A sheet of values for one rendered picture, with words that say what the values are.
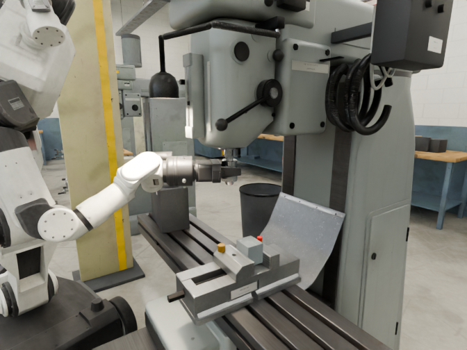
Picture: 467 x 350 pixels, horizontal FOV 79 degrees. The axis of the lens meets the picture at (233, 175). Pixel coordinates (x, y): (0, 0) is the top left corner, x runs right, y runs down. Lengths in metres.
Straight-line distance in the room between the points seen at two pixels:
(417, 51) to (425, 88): 4.28
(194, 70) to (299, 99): 0.30
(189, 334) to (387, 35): 0.90
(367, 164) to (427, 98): 4.05
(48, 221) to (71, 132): 1.73
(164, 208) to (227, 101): 0.62
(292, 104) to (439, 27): 0.37
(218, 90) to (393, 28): 0.41
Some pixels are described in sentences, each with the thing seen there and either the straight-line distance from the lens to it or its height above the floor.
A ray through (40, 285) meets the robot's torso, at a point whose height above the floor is 0.74.
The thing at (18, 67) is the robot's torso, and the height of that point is 1.51.
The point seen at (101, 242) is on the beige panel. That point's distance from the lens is 2.66.
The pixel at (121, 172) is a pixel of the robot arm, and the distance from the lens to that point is 0.79.
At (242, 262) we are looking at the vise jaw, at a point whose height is 1.02.
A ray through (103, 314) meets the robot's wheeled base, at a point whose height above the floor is 0.61.
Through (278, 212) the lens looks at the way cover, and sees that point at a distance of 1.21.
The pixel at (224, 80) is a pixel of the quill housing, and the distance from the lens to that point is 0.73.
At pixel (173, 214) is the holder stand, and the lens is 1.22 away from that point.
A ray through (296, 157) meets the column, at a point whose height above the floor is 1.23.
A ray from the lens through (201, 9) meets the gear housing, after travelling 0.74.
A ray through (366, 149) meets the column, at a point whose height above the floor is 1.29.
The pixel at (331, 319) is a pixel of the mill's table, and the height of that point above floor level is 0.91.
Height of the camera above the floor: 1.41
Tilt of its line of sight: 13 degrees down
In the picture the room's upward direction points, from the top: straight up
